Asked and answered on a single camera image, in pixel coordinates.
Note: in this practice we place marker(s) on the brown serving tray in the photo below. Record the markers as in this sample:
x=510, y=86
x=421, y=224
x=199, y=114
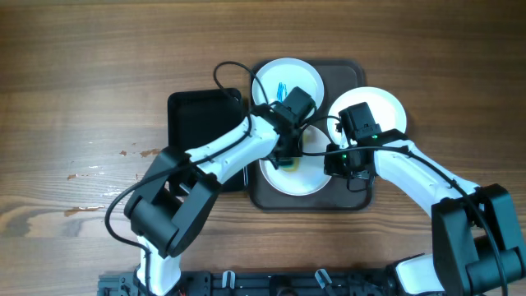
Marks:
x=339, y=195

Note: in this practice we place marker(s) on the far plate with blue stain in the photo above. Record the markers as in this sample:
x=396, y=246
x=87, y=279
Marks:
x=278, y=77

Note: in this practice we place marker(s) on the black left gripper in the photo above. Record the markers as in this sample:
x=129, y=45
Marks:
x=295, y=152

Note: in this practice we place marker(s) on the white plate blue stain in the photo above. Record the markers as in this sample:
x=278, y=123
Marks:
x=386, y=110

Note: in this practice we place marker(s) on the black plastic water tray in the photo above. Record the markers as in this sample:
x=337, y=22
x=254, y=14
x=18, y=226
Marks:
x=198, y=117

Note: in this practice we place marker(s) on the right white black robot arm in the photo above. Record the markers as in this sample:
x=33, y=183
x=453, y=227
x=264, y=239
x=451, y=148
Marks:
x=477, y=243

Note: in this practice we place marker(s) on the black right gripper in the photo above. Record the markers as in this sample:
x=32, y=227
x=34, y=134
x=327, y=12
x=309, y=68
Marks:
x=332, y=166

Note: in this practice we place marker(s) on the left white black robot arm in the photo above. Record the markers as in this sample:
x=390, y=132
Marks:
x=170, y=205

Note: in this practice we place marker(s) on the teal and yellow sponge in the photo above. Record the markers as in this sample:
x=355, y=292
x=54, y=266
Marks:
x=289, y=164

